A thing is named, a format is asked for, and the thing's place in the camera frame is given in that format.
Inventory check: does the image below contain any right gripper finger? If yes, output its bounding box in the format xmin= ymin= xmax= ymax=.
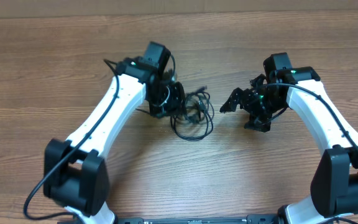
xmin=244 ymin=115 xmax=271 ymax=133
xmin=219 ymin=88 xmax=244 ymax=113

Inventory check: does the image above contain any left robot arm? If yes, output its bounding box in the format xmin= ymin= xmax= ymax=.
xmin=43 ymin=42 xmax=185 ymax=223

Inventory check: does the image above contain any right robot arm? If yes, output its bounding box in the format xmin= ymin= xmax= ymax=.
xmin=220 ymin=52 xmax=358 ymax=223

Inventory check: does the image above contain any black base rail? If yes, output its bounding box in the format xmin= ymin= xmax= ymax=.
xmin=113 ymin=214 xmax=285 ymax=224

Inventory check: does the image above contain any cardboard wall panel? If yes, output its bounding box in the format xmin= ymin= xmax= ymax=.
xmin=0 ymin=0 xmax=358 ymax=18

